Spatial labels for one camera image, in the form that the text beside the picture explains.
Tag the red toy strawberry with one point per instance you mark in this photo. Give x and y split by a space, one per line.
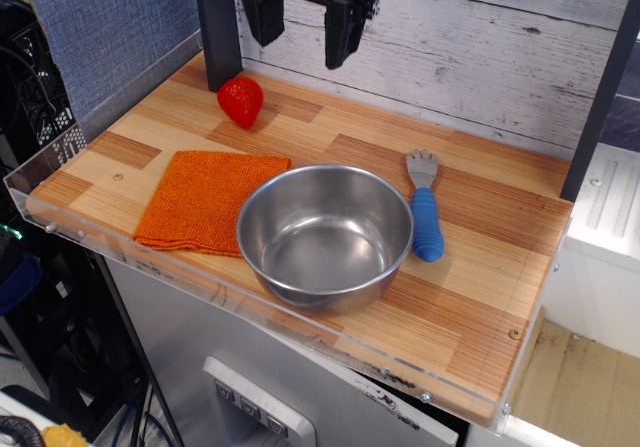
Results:
241 98

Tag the orange knitted towel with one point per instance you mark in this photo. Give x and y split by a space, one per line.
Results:
198 200

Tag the stainless steel bowl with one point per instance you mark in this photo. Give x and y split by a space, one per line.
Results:
325 238

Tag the black plastic crate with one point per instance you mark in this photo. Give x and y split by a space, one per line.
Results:
34 104

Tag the clear acrylic table guard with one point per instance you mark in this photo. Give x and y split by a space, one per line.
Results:
450 334

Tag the silver toy fridge cabinet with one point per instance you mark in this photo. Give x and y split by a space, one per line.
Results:
226 379

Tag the white ridged side counter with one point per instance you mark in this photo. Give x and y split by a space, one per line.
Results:
593 286

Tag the blue handled metal fork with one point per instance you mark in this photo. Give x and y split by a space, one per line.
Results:
428 242

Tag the dark grey right post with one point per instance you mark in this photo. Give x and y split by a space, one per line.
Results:
620 53

